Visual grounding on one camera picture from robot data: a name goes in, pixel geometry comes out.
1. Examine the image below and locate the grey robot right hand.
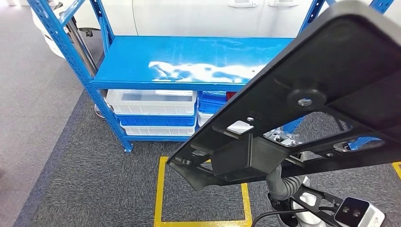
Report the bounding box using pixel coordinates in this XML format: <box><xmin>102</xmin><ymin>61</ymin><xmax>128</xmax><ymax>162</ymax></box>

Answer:
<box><xmin>263</xmin><ymin>127</ymin><xmax>303</xmax><ymax>201</ymax></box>

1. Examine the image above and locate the black plastic plate bracket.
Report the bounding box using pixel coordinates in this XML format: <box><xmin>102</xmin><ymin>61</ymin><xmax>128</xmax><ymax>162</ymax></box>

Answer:
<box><xmin>166</xmin><ymin>0</ymin><xmax>401</xmax><ymax>192</ymax></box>

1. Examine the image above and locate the blue plastic bin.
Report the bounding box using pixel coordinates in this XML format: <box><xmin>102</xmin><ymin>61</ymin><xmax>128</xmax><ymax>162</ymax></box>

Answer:
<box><xmin>116</xmin><ymin>114</ymin><xmax>198</xmax><ymax>127</ymax></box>
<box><xmin>198</xmin><ymin>91</ymin><xmax>228</xmax><ymax>114</ymax></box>

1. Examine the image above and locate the white car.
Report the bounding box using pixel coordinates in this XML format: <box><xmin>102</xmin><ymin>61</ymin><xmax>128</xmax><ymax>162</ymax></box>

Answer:
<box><xmin>31</xmin><ymin>0</ymin><xmax>401</xmax><ymax>60</ymax></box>

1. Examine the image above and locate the metal stand pole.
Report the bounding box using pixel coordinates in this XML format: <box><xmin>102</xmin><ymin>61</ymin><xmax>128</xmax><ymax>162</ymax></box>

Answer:
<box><xmin>64</xmin><ymin>12</ymin><xmax>108</xmax><ymax>121</ymax></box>

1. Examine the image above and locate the black cable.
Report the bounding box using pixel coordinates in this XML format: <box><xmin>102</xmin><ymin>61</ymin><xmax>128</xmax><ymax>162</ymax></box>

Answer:
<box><xmin>250</xmin><ymin>207</ymin><xmax>336</xmax><ymax>227</ymax></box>

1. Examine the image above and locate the black camera bracket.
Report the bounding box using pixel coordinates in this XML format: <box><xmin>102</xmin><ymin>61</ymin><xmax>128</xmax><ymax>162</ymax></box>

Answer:
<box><xmin>291</xmin><ymin>184</ymin><xmax>343</xmax><ymax>227</ymax></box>

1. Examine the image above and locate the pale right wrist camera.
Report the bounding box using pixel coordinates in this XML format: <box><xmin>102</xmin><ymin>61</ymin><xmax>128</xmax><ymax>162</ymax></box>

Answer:
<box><xmin>333</xmin><ymin>196</ymin><xmax>386</xmax><ymax>227</ymax></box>

